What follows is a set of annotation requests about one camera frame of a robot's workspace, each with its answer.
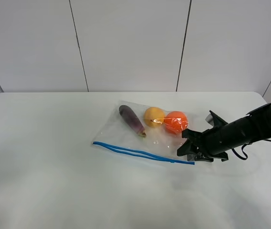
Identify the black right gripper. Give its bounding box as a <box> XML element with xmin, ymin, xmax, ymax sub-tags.
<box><xmin>177</xmin><ymin>127</ymin><xmax>228</xmax><ymax>162</ymax></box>

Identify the clear zip bag blue seal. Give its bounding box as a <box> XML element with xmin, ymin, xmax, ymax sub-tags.
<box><xmin>92</xmin><ymin>101</ymin><xmax>194</xmax><ymax>165</ymax></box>

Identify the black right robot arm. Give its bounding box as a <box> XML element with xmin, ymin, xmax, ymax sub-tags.
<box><xmin>177</xmin><ymin>103</ymin><xmax>271</xmax><ymax>162</ymax></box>

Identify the orange fruit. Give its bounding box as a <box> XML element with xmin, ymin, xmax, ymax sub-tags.
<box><xmin>164</xmin><ymin>111</ymin><xmax>189</xmax><ymax>135</ymax></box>

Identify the yellow pear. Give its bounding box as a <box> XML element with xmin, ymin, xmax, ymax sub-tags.
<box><xmin>143</xmin><ymin>107</ymin><xmax>165</xmax><ymax>127</ymax></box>

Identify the purple eggplant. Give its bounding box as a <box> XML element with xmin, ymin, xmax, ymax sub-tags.
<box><xmin>119</xmin><ymin>105</ymin><xmax>147</xmax><ymax>137</ymax></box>

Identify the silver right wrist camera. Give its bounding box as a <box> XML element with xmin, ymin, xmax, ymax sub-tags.
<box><xmin>205</xmin><ymin>110</ymin><xmax>228</xmax><ymax>127</ymax></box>

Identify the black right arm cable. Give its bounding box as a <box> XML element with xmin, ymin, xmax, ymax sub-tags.
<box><xmin>232</xmin><ymin>140</ymin><xmax>271</xmax><ymax>160</ymax></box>

